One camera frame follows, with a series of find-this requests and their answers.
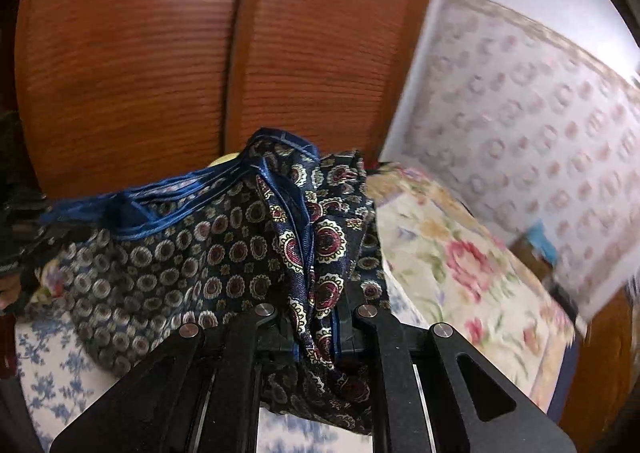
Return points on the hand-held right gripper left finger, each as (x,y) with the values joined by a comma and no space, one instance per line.
(261,334)

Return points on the wooden sideboard cabinet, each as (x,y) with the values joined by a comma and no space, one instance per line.
(600,373)

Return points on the navy patterned satin garment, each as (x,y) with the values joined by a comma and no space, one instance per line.
(200,258)

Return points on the wooden louvered wardrobe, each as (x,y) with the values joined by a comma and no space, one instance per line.
(150,58)

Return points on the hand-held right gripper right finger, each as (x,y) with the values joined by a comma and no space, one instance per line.
(367,334)

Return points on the white blue floral sheet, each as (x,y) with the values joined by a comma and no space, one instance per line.
(50,383)

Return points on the person's left hand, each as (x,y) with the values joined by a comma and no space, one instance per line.
(9,292)

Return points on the cardboard box with blue cloth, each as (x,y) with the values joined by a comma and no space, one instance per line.
(540,240)

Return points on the cream pink floral bedspread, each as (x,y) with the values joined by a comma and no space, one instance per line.
(450,258)

